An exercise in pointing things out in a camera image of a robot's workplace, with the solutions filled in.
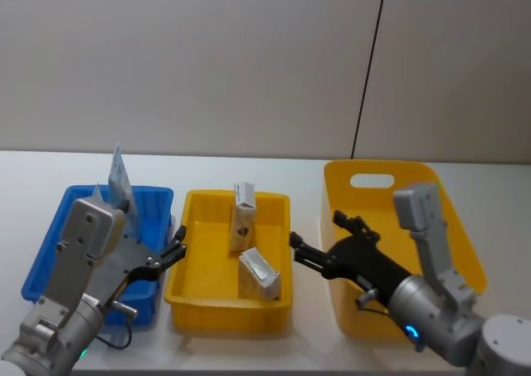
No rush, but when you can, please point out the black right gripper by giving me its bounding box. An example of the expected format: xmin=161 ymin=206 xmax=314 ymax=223
xmin=289 ymin=209 xmax=416 ymax=300

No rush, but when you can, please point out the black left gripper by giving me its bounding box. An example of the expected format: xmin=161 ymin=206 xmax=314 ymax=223
xmin=86 ymin=199 xmax=188 ymax=307

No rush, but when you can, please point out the tall yellow plastic basket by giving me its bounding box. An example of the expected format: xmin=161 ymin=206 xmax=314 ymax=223
xmin=318 ymin=159 xmax=489 ymax=344

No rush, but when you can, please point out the pale blue plastic packet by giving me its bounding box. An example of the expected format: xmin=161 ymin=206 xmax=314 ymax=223
xmin=106 ymin=142 xmax=144 ymax=244

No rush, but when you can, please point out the clear plastic packet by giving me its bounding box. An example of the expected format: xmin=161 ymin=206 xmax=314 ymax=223
xmin=90 ymin=183 xmax=110 ymax=205

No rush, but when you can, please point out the shallow yellow plastic tray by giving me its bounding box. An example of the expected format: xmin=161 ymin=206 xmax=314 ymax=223
xmin=163 ymin=189 xmax=293 ymax=334

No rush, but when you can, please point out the beige carton with silver face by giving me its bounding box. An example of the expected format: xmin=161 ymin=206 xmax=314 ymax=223
xmin=236 ymin=247 xmax=281 ymax=302

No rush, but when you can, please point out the beige carton with dark logo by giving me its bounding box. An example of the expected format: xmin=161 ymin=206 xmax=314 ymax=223
xmin=227 ymin=203 xmax=256 ymax=253

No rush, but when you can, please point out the blue plastic bin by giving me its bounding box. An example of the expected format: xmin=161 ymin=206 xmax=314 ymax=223
xmin=20 ymin=184 xmax=175 ymax=332

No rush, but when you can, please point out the small white box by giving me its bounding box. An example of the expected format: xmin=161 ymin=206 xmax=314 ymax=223
xmin=232 ymin=181 xmax=257 ymax=209

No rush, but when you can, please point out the right gripper dark cable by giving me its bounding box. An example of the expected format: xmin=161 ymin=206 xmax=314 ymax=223
xmin=355 ymin=287 xmax=393 ymax=315

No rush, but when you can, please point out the gripper dark cable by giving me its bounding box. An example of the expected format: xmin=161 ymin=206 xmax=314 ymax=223
xmin=98 ymin=300 xmax=139 ymax=350
xmin=355 ymin=287 xmax=393 ymax=315

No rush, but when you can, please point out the left gripper dark cable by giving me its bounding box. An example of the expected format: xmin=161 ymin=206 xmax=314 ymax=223
xmin=98 ymin=300 xmax=139 ymax=350

